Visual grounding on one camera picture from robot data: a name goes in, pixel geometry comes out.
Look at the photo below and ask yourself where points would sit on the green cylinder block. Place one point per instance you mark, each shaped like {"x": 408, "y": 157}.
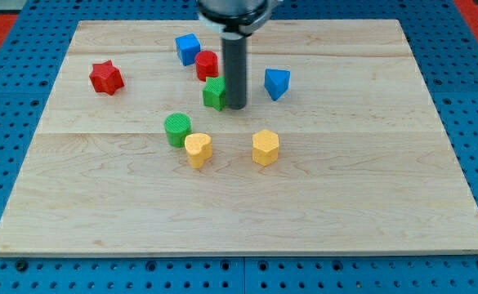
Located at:
{"x": 177, "y": 127}

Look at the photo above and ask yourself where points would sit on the red star block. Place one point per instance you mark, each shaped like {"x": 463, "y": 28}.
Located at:
{"x": 105, "y": 77}

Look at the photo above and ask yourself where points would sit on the blue triangle block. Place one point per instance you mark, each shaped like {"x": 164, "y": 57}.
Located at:
{"x": 276, "y": 82}

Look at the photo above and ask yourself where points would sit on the blue cube block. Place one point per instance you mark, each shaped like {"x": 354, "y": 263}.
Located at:
{"x": 187, "y": 47}

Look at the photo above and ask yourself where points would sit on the yellow heart block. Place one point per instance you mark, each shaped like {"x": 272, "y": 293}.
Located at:
{"x": 198, "y": 147}

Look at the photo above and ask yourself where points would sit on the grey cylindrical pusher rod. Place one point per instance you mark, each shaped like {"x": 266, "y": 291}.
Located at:
{"x": 234, "y": 54}

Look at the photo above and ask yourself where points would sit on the yellow hexagon block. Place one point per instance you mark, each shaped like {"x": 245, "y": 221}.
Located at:
{"x": 265, "y": 147}

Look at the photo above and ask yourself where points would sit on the green star block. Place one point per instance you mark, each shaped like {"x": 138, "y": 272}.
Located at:
{"x": 214, "y": 93}

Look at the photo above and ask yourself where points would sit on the red cylinder block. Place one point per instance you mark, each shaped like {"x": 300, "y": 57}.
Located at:
{"x": 206, "y": 65}

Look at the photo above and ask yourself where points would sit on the wooden board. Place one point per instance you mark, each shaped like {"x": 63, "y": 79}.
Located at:
{"x": 365, "y": 167}

